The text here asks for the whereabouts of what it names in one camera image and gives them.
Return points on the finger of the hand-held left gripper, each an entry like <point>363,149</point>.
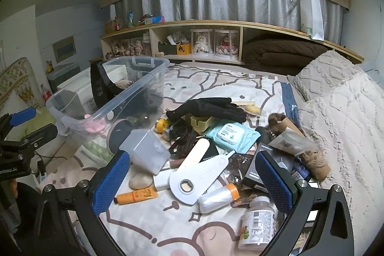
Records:
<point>42,131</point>
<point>22,116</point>

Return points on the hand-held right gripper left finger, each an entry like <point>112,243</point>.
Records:
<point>111,181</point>

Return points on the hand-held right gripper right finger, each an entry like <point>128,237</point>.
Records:
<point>274,181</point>

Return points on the clear plastic storage bin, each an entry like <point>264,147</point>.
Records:
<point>144,85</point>

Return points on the person's left forearm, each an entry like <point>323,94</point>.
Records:
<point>27,202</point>

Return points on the yellow green blanket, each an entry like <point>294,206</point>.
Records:
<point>48,115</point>

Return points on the black product box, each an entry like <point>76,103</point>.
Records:
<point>249,176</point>

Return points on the dark blue bottle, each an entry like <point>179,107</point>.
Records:
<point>300,170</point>

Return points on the beige pebble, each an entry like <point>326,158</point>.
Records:
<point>141,181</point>

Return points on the orange cream tube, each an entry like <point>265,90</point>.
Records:
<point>138,195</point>

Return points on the patterned knit cushion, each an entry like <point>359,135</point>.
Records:
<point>18,85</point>

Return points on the clear zip bag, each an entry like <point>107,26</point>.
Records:
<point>288,142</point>

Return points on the clear plastic square container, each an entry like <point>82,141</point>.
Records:
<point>144,151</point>

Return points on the clear vitamin bottle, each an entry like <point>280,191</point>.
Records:
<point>256,223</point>

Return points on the dark round case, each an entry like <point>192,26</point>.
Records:
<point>120,136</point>

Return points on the white charger block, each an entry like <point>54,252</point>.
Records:
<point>162,179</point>

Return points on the pink fluffy item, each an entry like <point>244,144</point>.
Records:
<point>94,124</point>

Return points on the grey storage box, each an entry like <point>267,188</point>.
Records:
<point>63,77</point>

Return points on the small yellow bottle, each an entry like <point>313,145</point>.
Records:
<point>49,67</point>

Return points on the white shoe box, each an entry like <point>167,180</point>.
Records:
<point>73,80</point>

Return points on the plastic bag roll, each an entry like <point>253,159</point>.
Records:
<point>216,199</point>

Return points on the blue wet wipes pack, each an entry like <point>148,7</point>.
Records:
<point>231,134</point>

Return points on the black bag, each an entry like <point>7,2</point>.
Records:
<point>97,85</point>

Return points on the white plastic serrated tool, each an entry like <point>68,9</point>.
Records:
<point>192,184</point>

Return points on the wooden stick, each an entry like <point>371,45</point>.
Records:
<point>243,103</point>

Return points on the cream oval nail file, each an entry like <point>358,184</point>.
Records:
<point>195,151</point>

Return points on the cream tufted blanket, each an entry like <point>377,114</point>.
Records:
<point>345,130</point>

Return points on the yellow plastic tray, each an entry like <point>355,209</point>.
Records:
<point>204,124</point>

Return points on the black knit glove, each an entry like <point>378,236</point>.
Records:
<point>210,107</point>

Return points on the row of clay figurines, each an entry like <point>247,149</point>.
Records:
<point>126,49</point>

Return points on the cream tufted pillow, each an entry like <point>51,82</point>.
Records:
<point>327,73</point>

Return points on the brown folded blanket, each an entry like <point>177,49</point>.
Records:
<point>279,58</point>

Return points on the bread bag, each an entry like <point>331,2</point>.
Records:
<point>110,25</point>

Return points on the red cap bottle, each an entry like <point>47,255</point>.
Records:
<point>117,24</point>

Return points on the amber filled jar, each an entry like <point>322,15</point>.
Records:
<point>147,46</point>

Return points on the long wooden shelf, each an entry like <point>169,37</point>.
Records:
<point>241,43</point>

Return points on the black desk organizer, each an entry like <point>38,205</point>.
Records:
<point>167,49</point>

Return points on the green drink can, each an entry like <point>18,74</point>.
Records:
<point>131,19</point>

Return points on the clear jar red doll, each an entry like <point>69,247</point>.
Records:
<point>227,44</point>

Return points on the small yellow box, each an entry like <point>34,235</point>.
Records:
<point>183,49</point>

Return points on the colourful snack packets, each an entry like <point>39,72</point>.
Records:
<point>143,19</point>

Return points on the clear jar white doll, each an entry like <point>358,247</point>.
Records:
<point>201,43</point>

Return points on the grey crumpled cloth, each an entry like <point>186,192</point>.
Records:
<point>177,37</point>

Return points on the blue tissue box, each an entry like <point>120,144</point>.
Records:
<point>155,20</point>

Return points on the white paper bag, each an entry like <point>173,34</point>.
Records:
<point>312,13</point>

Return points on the framed wall panel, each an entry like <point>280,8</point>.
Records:
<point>64,49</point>

